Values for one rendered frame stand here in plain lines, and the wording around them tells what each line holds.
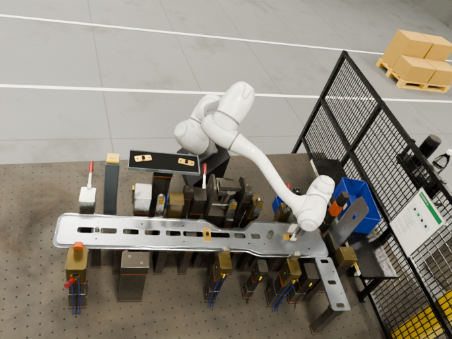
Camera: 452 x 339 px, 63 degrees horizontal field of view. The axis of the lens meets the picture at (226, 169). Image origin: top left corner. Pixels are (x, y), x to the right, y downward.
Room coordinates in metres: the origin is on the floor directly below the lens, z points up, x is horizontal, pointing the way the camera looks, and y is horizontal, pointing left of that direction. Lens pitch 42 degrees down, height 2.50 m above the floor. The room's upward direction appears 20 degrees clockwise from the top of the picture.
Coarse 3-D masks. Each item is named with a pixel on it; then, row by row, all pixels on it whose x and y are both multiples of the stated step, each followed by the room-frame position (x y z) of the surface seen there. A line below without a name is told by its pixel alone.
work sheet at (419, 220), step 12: (420, 192) 1.52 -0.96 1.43; (408, 204) 1.52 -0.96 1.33; (420, 204) 1.47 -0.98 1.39; (432, 204) 1.43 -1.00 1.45; (396, 216) 1.53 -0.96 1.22; (408, 216) 1.48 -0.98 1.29; (420, 216) 1.43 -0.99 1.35; (432, 216) 1.39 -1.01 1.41; (396, 228) 1.48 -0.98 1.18; (408, 228) 1.43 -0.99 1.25; (420, 228) 1.39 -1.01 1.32; (432, 228) 1.35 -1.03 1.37; (408, 240) 1.39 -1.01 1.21; (420, 240) 1.35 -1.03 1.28; (408, 252) 1.34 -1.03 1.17
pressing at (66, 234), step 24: (72, 216) 0.99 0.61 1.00; (96, 216) 1.03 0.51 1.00; (120, 216) 1.08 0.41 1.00; (72, 240) 0.87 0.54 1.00; (96, 240) 0.91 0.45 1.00; (120, 240) 0.95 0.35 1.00; (144, 240) 1.00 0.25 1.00; (168, 240) 1.04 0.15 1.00; (192, 240) 1.09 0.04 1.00; (216, 240) 1.14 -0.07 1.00; (240, 240) 1.19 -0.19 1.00; (264, 240) 1.24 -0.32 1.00; (288, 240) 1.30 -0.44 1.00; (312, 240) 1.36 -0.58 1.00
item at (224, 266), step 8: (224, 256) 1.03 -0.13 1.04; (216, 264) 1.01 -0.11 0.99; (224, 264) 0.99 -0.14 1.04; (216, 272) 0.98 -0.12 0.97; (224, 272) 0.97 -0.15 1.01; (208, 280) 1.02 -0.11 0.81; (216, 280) 0.96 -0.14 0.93; (224, 280) 0.97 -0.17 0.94; (208, 288) 0.99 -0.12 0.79; (216, 288) 0.98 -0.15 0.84; (208, 296) 0.97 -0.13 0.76; (216, 296) 0.97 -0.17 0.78; (208, 304) 0.95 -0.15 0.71
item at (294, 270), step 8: (288, 264) 1.11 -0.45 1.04; (296, 264) 1.13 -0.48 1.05; (280, 272) 1.12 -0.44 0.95; (288, 272) 1.08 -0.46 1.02; (296, 272) 1.08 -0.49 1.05; (280, 280) 1.09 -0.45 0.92; (288, 280) 1.06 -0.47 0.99; (296, 280) 1.07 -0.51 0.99; (272, 288) 1.11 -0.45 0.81; (280, 288) 1.07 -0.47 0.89; (288, 288) 1.07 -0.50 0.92; (272, 296) 1.08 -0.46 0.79; (280, 296) 1.07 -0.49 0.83; (272, 304) 1.07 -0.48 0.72
